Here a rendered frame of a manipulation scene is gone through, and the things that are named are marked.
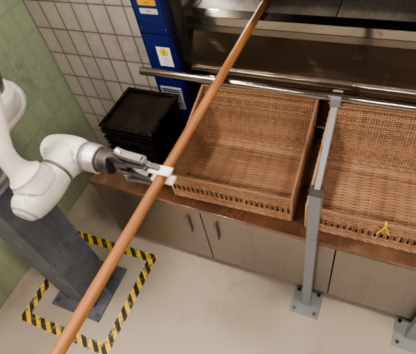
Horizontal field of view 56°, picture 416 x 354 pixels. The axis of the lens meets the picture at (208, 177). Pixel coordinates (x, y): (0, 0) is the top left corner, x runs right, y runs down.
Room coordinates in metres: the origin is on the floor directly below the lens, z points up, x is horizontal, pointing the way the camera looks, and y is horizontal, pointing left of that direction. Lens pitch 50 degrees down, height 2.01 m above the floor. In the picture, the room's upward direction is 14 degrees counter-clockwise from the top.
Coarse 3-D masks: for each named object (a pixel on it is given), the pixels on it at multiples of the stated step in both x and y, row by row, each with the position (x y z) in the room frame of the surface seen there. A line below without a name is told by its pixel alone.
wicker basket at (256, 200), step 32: (224, 96) 1.46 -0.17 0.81; (256, 96) 1.38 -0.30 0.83; (288, 96) 1.31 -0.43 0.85; (224, 128) 1.43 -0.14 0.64; (256, 128) 1.34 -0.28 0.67; (192, 160) 1.31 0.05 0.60; (224, 160) 1.26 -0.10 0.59; (256, 160) 1.21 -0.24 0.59; (288, 160) 1.16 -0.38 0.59; (192, 192) 1.09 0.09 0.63; (224, 192) 1.00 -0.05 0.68; (256, 192) 0.92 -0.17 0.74; (288, 192) 0.99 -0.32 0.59
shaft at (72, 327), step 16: (256, 16) 1.38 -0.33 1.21; (240, 48) 1.21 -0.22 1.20; (224, 64) 1.14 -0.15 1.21; (208, 96) 0.99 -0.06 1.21; (192, 128) 0.87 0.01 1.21; (176, 144) 0.82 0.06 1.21; (176, 160) 0.77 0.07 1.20; (160, 176) 0.71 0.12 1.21; (144, 208) 0.62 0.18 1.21; (128, 224) 0.58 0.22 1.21; (128, 240) 0.54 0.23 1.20; (112, 256) 0.50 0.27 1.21; (112, 272) 0.47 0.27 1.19; (96, 288) 0.43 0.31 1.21; (80, 304) 0.40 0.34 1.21; (80, 320) 0.37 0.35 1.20; (64, 336) 0.34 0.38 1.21; (64, 352) 0.31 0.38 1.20
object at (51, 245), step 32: (0, 192) 1.01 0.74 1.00; (0, 224) 1.00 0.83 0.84; (32, 224) 1.02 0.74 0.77; (64, 224) 1.11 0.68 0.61; (32, 256) 1.01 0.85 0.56; (64, 256) 1.02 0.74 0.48; (96, 256) 1.13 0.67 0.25; (64, 288) 1.03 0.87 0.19; (32, 320) 0.99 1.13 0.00; (96, 320) 0.89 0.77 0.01; (96, 352) 0.73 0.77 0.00
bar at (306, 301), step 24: (144, 72) 1.27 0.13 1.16; (168, 72) 1.22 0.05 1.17; (312, 96) 0.93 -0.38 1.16; (336, 96) 0.89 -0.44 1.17; (360, 96) 0.86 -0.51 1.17; (312, 192) 0.71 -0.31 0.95; (312, 216) 0.70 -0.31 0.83; (312, 240) 0.70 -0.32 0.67; (312, 264) 0.69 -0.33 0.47; (312, 288) 0.71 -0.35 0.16; (312, 312) 0.66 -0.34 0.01; (408, 336) 0.44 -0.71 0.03
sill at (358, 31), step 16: (192, 16) 1.57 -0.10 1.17; (208, 16) 1.53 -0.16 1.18; (224, 16) 1.49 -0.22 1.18; (240, 16) 1.46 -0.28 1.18; (272, 16) 1.41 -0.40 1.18; (288, 16) 1.38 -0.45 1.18; (304, 16) 1.35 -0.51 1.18; (320, 16) 1.32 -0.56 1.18; (304, 32) 1.30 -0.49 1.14; (320, 32) 1.27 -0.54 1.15; (336, 32) 1.24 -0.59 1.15; (352, 32) 1.21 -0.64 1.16; (368, 32) 1.18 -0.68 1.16; (384, 32) 1.15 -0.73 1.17; (400, 32) 1.12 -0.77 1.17
